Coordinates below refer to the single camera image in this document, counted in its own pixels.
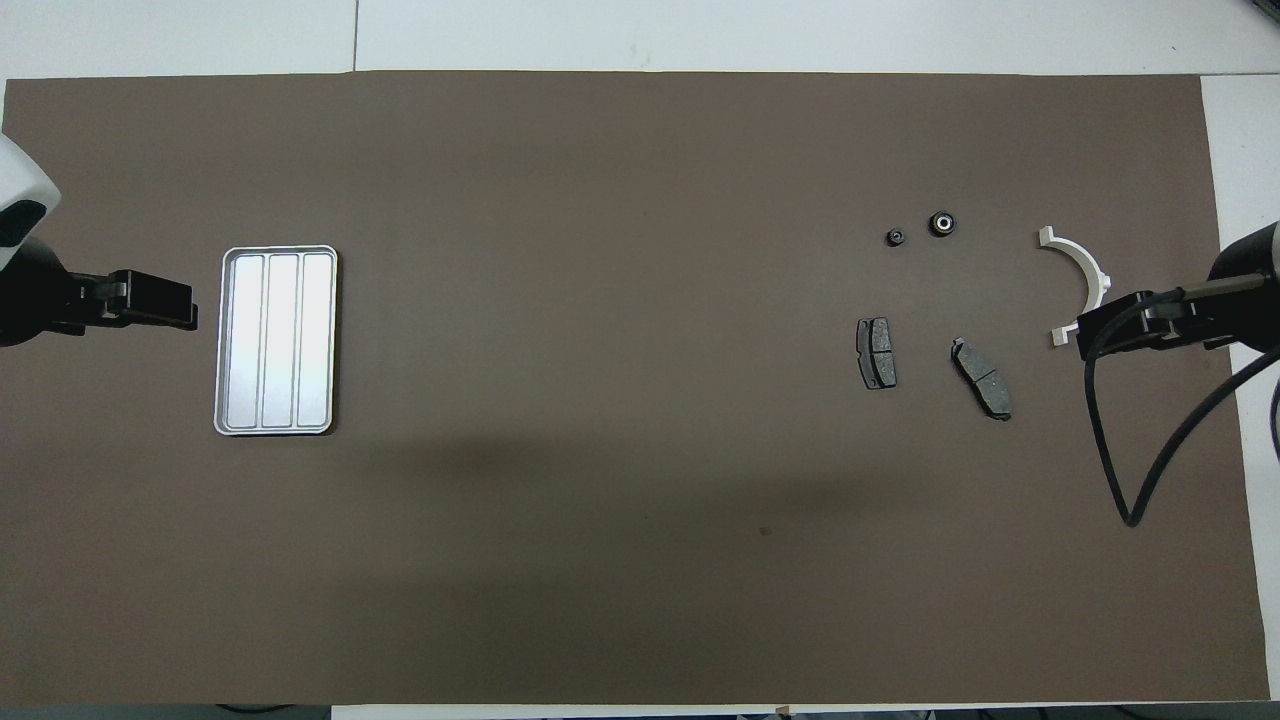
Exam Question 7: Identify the white semicircular plastic bracket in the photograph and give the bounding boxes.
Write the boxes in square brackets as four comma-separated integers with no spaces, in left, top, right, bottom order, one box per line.
[1037,226,1113,349]

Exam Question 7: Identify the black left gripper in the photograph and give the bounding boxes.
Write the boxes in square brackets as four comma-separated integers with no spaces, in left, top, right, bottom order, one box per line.
[0,238,199,347]

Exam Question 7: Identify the silver metal tray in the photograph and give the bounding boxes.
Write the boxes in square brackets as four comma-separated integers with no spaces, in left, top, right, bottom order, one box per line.
[213,244,339,437]

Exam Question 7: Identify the curved dark grey brake pad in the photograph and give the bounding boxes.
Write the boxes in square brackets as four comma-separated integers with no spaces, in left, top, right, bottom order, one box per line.
[950,338,1013,422]

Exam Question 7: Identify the rectangular dark grey brake pad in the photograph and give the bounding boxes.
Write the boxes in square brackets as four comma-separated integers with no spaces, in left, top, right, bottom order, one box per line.
[857,317,898,391]

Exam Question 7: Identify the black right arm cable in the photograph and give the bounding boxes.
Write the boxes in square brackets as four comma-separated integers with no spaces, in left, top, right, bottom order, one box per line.
[1085,275,1280,528]

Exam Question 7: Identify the brown table mat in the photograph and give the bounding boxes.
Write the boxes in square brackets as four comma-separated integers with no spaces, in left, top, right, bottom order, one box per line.
[0,70,1271,707]

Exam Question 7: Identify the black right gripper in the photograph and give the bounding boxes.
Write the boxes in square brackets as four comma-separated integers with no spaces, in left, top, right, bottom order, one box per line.
[1078,250,1280,361]

